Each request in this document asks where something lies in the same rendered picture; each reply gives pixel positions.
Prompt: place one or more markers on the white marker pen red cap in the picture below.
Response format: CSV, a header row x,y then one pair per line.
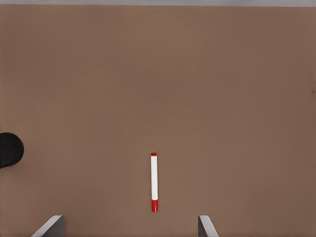
x,y
154,180

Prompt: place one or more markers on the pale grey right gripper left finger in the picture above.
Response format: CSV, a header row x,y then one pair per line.
x,y
53,226

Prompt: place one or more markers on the black round pen holder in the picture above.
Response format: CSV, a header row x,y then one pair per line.
x,y
10,149

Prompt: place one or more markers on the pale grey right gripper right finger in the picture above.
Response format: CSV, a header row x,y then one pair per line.
x,y
206,228

